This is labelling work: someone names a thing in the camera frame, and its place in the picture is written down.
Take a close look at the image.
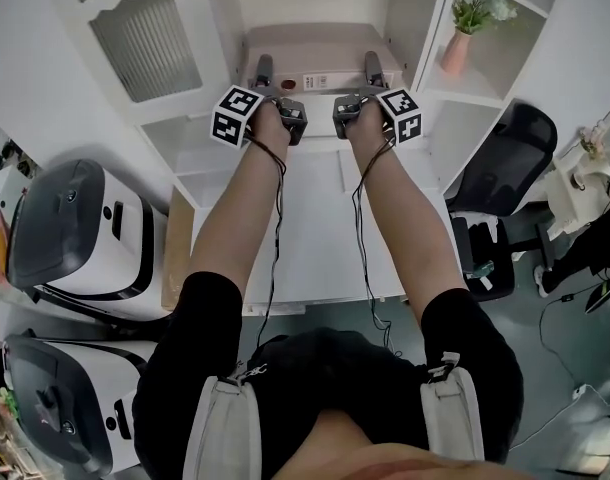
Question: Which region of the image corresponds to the black floor cable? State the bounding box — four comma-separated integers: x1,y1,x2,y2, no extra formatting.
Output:
538,292,610,474

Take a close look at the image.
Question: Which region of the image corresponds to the person's black shirt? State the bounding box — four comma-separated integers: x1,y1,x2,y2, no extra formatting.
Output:
131,269,525,480

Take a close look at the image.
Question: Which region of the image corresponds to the small pink flower bunch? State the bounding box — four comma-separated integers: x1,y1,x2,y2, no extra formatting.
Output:
578,124,608,160

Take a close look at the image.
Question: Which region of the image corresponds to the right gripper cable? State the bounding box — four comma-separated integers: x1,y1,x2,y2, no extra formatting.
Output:
351,136,404,360

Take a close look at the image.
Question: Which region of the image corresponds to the person's bare chest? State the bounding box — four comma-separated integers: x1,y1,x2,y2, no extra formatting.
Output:
283,409,534,480

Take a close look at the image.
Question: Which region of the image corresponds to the black flat screen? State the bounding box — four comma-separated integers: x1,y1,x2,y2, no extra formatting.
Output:
584,276,610,315

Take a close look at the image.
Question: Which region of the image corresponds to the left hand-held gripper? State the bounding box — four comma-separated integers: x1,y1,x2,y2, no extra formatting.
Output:
210,53,307,150

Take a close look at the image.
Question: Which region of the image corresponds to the white and black machine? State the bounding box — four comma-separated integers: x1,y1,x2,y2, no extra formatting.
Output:
1,334,159,480
4,157,172,320

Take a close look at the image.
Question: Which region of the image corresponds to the brown cardboard sheet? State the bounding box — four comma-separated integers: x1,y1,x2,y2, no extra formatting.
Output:
161,186,197,312

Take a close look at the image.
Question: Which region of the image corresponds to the person's right white strap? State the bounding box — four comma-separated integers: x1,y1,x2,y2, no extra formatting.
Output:
418,351,487,465

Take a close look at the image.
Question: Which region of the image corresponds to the black office chair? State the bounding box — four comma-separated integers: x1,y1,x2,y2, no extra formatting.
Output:
444,99,559,303

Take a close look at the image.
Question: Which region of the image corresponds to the green artificial plant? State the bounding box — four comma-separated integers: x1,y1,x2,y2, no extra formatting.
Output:
451,0,519,37

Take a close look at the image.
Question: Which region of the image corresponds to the pink vase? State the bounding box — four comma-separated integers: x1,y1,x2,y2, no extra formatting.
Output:
440,29,473,76

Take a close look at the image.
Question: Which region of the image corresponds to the person's right forearm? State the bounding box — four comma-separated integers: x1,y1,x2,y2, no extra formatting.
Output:
341,110,467,320

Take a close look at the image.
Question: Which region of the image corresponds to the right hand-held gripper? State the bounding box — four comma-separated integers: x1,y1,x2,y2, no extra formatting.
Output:
332,50,423,146

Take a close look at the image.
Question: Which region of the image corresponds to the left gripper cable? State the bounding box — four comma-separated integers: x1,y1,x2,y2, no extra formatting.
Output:
244,134,288,369

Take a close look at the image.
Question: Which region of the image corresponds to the white shelf cabinet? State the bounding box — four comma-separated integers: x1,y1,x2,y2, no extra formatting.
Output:
49,0,569,317

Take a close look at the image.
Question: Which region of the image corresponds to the person's white strap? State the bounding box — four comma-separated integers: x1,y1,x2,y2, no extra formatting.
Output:
418,351,487,465
181,374,260,480

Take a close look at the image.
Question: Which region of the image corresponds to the person's left white strap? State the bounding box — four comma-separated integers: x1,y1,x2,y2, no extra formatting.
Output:
181,374,260,480

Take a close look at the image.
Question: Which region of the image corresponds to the person's left forearm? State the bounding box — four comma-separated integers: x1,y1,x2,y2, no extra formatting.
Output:
186,99,293,315

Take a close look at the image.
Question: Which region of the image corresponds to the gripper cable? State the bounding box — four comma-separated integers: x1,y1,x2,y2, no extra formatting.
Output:
244,134,288,369
351,136,404,360

